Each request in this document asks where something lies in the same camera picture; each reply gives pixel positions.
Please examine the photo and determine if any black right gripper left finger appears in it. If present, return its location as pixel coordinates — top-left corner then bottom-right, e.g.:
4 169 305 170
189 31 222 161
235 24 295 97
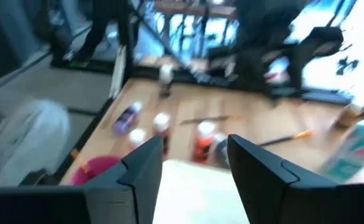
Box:
84 134 164 224

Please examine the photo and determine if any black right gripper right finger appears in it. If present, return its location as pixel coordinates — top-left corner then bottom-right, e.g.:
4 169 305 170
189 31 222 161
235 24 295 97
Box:
227 133 338 224

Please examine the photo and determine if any pink plastic cup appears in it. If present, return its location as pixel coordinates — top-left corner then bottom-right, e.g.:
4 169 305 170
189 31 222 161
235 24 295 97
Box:
71 155 122 187

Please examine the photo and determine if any teal paint bottle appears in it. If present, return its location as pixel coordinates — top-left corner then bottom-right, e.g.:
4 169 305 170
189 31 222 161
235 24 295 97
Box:
320 116 364 184

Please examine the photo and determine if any coral red paint bottle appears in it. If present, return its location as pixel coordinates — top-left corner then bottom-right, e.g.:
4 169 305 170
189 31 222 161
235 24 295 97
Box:
128 128 147 152

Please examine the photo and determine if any purple paint bottle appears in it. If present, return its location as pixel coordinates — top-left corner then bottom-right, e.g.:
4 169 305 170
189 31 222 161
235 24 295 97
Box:
112 101 144 136

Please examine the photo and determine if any terracotta paint bottle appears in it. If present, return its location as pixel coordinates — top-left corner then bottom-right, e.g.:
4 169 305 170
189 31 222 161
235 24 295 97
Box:
152 111 172 156

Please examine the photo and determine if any orange paint bottle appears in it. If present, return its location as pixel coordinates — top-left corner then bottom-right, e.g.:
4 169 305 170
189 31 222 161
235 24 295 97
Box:
192 119 217 164

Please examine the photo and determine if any tan paint bottle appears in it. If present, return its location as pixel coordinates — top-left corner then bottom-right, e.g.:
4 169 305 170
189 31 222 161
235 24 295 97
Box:
158 63 174 99

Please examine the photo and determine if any person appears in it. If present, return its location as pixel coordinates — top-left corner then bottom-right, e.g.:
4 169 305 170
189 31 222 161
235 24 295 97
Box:
0 26 72 187
49 0 129 68

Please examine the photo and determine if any brown-handled paintbrush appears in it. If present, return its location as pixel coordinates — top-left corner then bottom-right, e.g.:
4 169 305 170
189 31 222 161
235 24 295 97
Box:
179 114 243 126
258 129 314 147

